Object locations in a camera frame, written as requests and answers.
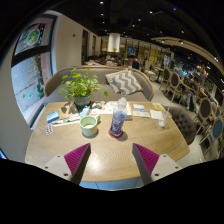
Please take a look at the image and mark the white paper sheets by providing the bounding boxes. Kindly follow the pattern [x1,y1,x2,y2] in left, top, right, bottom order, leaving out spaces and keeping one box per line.
[132,110,152,119]

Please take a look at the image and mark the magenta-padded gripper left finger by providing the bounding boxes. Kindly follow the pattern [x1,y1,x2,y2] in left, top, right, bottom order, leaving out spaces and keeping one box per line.
[43,143,92,186]

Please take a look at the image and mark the window with green stickers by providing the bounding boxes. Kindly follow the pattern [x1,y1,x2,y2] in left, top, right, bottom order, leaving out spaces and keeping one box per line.
[10,52,53,125]

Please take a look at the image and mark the group of ceiling lights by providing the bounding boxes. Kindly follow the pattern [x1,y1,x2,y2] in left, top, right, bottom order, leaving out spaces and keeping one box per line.
[98,0,188,45]

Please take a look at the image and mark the person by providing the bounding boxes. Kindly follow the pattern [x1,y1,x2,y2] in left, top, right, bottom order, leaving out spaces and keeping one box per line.
[96,53,108,66]
[128,54,141,71]
[105,54,120,67]

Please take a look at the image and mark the grey chevron pillow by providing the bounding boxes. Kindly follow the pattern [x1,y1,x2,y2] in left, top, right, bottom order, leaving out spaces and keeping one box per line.
[104,69,145,96]

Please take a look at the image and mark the clear blue-label drink bottle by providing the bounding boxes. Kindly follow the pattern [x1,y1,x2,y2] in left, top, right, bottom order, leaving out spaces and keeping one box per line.
[109,96,129,138]

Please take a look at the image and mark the white round column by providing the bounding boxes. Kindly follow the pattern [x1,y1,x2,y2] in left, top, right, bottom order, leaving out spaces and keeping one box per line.
[107,32,121,54]

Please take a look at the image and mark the pale green mug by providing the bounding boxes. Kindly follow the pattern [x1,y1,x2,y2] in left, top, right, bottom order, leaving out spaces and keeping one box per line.
[79,114,101,139]

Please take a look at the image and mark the light blue carton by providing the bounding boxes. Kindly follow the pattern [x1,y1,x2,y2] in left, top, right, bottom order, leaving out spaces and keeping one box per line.
[79,105,91,118]

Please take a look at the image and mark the printed paper leaflet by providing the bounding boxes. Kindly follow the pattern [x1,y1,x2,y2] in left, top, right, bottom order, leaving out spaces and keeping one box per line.
[90,101,118,116]

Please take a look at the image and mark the white napkin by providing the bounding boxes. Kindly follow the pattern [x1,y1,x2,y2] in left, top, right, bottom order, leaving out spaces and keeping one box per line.
[149,109,165,122]

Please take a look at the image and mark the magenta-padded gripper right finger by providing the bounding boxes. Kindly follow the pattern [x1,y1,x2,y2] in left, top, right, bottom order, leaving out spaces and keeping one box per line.
[131,143,183,186]

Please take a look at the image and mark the flat round red coaster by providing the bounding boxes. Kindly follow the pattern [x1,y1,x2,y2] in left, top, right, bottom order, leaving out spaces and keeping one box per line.
[107,128,125,140]

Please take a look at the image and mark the green potted plant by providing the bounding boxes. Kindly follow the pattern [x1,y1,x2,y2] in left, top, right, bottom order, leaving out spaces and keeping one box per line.
[58,68,110,109]

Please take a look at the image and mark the small white blue box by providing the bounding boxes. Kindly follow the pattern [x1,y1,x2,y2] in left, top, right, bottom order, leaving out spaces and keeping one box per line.
[132,103,147,113]

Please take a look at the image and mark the white tube teal cap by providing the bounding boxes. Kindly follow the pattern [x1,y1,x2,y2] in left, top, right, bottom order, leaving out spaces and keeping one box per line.
[51,118,73,127]

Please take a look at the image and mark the grey tufted armchair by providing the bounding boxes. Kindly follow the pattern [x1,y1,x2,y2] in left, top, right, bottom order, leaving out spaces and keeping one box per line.
[163,105,199,146]

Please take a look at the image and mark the group of round-back chairs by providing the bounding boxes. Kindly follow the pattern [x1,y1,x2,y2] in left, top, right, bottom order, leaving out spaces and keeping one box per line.
[159,66,224,158]

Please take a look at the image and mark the yellow card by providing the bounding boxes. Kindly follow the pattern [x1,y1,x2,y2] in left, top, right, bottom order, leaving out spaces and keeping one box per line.
[152,102,166,112]

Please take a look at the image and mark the pill blister pack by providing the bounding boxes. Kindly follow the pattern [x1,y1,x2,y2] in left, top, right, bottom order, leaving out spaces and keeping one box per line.
[44,124,55,136]

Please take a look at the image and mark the clear plastic cup with straw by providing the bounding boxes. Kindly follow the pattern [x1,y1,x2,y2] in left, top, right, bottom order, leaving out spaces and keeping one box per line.
[157,99,174,129]

